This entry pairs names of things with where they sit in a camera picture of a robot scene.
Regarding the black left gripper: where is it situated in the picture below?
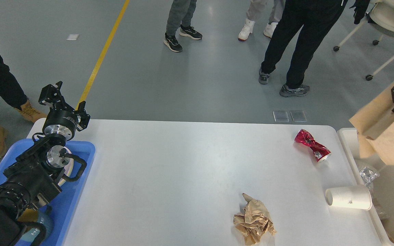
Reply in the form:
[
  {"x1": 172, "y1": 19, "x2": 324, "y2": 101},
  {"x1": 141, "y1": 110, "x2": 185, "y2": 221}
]
[{"x1": 38, "y1": 81, "x2": 91, "y2": 141}]

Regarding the brown paper bag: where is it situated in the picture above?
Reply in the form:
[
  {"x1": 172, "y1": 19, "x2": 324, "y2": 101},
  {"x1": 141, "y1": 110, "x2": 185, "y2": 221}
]
[{"x1": 349, "y1": 81, "x2": 394, "y2": 165}]

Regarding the foil bag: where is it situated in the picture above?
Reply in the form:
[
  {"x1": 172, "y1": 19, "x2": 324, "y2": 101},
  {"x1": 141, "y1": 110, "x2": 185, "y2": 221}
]
[{"x1": 358, "y1": 165, "x2": 380, "y2": 190}]

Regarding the white paper cup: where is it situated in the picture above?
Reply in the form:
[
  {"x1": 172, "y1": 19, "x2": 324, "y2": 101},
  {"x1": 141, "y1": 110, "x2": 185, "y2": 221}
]
[{"x1": 325, "y1": 185, "x2": 372, "y2": 210}]

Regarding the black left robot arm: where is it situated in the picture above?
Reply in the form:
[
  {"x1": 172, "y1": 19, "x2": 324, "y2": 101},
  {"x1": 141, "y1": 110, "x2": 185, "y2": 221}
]
[{"x1": 0, "y1": 81, "x2": 90, "y2": 246}]

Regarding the white office chair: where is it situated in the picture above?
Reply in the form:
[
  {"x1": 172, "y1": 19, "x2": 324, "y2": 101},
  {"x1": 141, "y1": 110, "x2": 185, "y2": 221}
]
[{"x1": 333, "y1": 0, "x2": 394, "y2": 81}]

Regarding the cream plastic bin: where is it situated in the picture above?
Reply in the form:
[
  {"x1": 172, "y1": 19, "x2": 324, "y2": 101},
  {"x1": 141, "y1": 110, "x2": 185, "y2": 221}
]
[{"x1": 338, "y1": 128, "x2": 394, "y2": 246}]

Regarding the red small object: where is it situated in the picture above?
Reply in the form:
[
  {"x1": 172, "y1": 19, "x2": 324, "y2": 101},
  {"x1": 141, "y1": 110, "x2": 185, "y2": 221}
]
[{"x1": 294, "y1": 129, "x2": 331, "y2": 163}]

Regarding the clear floor plate right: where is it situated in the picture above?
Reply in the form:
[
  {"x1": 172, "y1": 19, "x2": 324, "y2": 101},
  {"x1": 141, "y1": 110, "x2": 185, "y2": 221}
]
[{"x1": 290, "y1": 110, "x2": 308, "y2": 122}]

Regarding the clear floor plate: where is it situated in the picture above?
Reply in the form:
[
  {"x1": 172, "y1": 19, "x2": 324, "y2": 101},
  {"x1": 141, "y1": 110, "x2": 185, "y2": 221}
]
[
  {"x1": 290, "y1": 110, "x2": 308, "y2": 122},
  {"x1": 273, "y1": 110, "x2": 290, "y2": 123}
]

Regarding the black jacket on chair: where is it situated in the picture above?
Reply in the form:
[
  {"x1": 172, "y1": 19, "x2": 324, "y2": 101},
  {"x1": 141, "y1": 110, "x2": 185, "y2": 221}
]
[{"x1": 350, "y1": 0, "x2": 370, "y2": 25}]

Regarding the blue plastic tray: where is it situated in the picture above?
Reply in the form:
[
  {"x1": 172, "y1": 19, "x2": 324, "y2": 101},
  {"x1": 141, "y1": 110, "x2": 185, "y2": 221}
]
[{"x1": 0, "y1": 139, "x2": 95, "y2": 246}]

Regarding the clear floor plate left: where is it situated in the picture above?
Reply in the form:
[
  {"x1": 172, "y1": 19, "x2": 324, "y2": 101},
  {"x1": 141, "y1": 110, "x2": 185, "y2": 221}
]
[{"x1": 273, "y1": 110, "x2": 290, "y2": 123}]

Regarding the person in grey sneakers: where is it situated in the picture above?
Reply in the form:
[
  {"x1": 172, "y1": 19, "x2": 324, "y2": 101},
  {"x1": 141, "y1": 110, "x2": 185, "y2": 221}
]
[{"x1": 258, "y1": 0, "x2": 347, "y2": 97}]

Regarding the teal HOME mug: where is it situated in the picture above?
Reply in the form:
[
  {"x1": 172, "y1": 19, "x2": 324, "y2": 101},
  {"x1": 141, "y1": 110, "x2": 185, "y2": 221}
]
[{"x1": 21, "y1": 211, "x2": 54, "y2": 243}]

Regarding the person in black sneakers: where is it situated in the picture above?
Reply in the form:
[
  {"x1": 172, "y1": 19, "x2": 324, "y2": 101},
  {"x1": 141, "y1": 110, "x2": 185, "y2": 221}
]
[{"x1": 163, "y1": 0, "x2": 203, "y2": 53}]

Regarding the person in white sneakers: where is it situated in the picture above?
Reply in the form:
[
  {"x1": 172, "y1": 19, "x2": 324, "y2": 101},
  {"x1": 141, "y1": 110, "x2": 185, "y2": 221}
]
[{"x1": 237, "y1": 0, "x2": 286, "y2": 42}]

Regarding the crumpled brown paper ball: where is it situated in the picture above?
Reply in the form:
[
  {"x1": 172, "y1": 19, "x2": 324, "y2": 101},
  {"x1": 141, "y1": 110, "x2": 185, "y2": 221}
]
[{"x1": 233, "y1": 193, "x2": 277, "y2": 246}]

